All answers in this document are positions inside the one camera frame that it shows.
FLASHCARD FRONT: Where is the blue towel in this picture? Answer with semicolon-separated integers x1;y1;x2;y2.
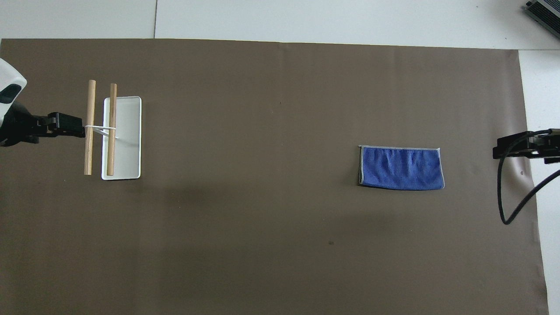
358;145;446;192

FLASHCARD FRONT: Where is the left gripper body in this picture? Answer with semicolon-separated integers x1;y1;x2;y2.
0;101;40;147

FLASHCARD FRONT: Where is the towel rack with wooden bars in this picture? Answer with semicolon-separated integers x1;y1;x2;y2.
83;79;143;181

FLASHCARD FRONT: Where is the black cable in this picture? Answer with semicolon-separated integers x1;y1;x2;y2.
497;129;560;226

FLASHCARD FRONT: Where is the grey metal device box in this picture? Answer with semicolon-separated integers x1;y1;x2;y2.
525;0;560;38

